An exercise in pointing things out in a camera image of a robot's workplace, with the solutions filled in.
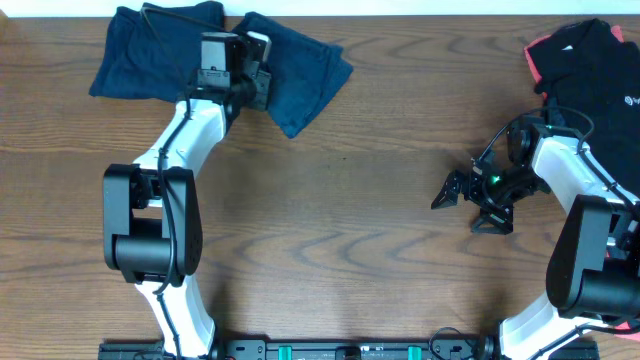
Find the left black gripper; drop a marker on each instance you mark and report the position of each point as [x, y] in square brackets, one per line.
[263, 85]

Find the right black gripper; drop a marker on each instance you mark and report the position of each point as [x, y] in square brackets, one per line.
[453, 187]

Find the blue denim shorts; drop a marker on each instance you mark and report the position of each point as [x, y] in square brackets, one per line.
[306, 73]

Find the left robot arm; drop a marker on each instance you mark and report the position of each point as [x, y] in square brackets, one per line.
[151, 220]

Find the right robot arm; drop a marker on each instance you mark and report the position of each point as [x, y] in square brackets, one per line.
[592, 278]

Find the folded dark navy garment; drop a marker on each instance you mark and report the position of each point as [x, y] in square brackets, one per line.
[153, 52]

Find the black shirt with red trim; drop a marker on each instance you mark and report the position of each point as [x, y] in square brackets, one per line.
[587, 66]

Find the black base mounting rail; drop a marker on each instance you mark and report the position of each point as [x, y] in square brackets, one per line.
[444, 348]

